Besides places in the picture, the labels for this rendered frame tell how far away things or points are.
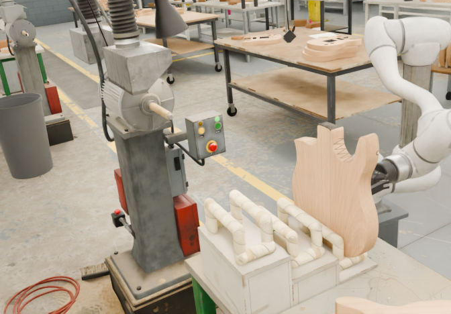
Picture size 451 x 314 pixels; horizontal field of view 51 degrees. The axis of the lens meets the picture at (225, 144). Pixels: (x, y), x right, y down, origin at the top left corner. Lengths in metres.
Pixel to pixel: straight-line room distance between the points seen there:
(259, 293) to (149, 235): 1.34
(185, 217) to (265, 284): 1.34
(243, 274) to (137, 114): 1.09
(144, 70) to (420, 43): 1.04
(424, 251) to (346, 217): 1.90
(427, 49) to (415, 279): 0.90
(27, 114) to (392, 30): 3.51
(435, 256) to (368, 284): 1.80
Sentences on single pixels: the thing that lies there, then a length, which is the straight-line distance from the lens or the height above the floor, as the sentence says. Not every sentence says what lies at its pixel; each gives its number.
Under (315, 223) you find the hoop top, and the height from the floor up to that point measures 1.13.
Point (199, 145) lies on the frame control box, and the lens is 2.28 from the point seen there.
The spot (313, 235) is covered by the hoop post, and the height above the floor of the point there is 1.10.
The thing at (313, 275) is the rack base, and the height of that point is 1.01.
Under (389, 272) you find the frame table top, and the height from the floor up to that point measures 0.93.
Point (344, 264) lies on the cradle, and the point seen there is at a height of 0.97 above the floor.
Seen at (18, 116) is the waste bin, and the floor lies 0.63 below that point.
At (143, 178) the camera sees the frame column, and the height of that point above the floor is 0.83.
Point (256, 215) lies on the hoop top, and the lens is 1.26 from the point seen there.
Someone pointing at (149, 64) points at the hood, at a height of 1.49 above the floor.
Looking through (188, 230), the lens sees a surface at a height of 0.47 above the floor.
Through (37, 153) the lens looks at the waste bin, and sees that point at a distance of 4.84.
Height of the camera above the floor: 1.86
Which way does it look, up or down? 22 degrees down
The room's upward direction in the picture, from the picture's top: 6 degrees counter-clockwise
